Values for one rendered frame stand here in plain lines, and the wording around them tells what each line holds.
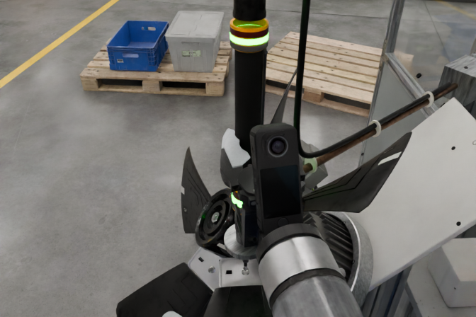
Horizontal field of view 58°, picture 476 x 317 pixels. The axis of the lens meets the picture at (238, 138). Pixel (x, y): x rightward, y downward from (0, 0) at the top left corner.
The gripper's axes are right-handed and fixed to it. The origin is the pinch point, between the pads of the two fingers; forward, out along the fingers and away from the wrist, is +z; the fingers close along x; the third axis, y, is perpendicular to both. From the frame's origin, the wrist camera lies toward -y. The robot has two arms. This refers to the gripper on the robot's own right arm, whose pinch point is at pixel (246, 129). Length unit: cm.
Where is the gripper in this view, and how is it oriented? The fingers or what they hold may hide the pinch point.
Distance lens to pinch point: 58.1
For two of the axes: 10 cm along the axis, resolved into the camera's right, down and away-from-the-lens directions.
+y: -0.1, 8.0, 6.0
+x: 9.7, -1.3, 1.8
